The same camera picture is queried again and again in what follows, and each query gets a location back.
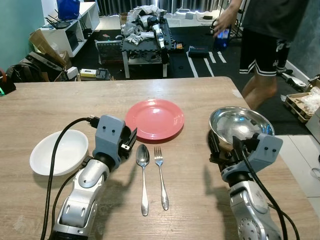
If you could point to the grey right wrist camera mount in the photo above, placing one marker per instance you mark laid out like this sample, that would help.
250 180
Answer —
265 152

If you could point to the black device with red light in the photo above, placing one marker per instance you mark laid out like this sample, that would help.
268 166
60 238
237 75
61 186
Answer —
6 85

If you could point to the pile of grey robot parts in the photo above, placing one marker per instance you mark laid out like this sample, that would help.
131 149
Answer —
145 20

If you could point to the person's bare hand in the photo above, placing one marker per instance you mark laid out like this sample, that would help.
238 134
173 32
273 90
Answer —
224 22

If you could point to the shiny steel bowl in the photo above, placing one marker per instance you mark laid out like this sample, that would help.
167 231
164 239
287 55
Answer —
240 122

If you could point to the yellow flat box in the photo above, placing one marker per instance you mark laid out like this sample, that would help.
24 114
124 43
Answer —
88 73

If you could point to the small blue object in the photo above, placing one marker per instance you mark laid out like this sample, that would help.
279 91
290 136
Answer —
223 39

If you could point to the blue flat box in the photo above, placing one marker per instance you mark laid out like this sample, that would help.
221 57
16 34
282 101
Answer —
200 51

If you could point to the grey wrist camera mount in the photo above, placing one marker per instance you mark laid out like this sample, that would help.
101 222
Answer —
265 152
107 137

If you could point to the white open shelf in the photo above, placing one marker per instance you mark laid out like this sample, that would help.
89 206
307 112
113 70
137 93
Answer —
75 32

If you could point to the small white box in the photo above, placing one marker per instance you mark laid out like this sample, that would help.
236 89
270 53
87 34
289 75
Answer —
72 73

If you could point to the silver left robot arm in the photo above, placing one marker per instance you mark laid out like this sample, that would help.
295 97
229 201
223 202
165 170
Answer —
82 195

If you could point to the white ceramic bowl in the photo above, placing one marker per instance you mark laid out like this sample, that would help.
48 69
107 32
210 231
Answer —
62 150

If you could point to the red round plate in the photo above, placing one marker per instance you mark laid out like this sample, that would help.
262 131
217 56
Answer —
154 119

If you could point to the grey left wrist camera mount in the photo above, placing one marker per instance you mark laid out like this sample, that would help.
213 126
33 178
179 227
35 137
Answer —
107 137

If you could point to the person in dark shorts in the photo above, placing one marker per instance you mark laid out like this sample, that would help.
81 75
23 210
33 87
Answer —
265 20

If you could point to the black bag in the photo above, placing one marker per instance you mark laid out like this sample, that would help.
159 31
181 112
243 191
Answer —
32 70

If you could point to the wooden crate with plastic bags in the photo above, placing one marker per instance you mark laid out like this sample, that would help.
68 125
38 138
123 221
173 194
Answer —
302 105

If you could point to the black work table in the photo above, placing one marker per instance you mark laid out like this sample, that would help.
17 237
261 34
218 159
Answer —
145 47

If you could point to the grey drawer cabinet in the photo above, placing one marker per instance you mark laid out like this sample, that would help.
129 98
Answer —
315 127

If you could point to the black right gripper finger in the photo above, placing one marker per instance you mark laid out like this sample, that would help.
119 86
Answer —
214 145

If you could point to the steel spoon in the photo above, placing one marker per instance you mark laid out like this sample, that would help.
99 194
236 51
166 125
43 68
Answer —
143 155

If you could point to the small open cardboard box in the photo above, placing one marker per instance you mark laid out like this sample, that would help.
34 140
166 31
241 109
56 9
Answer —
314 84

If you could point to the brown cardboard box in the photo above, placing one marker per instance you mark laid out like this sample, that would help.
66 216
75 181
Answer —
47 47

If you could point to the blue plastic bin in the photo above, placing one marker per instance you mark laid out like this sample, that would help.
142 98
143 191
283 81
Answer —
68 9

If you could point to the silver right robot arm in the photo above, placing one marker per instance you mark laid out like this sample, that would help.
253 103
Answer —
255 210

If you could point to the steel fork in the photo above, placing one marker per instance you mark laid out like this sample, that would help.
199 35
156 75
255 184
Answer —
159 160

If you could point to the small black box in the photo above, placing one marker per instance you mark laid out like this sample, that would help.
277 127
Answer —
103 74

